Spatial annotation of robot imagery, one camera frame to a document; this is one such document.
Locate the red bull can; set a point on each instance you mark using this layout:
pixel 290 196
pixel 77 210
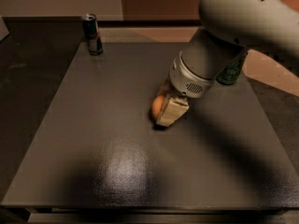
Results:
pixel 91 32

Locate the green soda can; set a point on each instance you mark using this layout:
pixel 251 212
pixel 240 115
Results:
pixel 230 74

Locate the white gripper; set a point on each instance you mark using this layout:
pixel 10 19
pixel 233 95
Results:
pixel 184 80

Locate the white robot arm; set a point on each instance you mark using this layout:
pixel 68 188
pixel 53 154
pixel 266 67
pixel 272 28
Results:
pixel 218 49

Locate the orange fruit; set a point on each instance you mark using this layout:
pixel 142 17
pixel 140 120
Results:
pixel 156 106

